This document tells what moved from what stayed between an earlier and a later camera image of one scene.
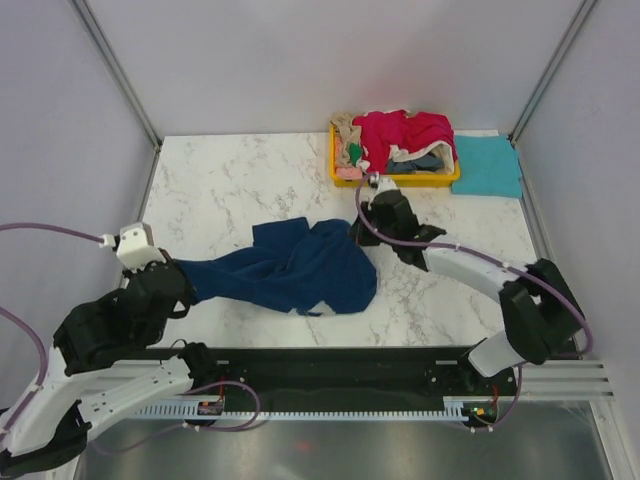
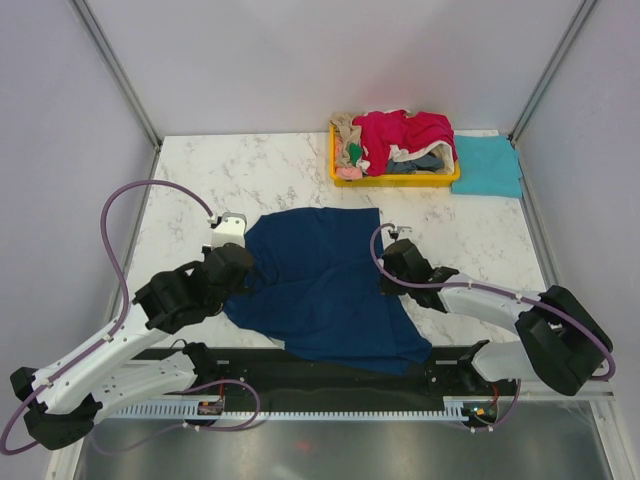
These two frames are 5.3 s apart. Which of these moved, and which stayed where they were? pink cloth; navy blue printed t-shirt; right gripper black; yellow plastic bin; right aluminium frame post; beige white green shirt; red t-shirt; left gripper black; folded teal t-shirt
Moved: left gripper black; navy blue printed t-shirt; right gripper black
Stayed: yellow plastic bin; beige white green shirt; folded teal t-shirt; right aluminium frame post; red t-shirt; pink cloth
